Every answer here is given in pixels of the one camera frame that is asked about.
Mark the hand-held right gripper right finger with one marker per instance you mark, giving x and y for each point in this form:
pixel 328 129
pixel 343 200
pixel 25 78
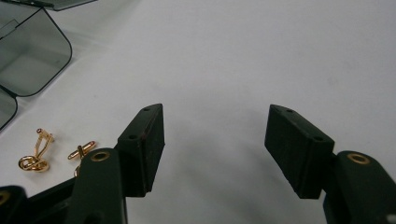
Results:
pixel 295 149

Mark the gold cufflink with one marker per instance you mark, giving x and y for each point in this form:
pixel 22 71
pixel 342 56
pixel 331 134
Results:
pixel 82 151
pixel 39 143

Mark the clear plastic compartment box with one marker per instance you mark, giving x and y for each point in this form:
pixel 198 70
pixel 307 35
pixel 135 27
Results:
pixel 31 56

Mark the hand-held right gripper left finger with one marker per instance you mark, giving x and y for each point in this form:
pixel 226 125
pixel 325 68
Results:
pixel 138 155

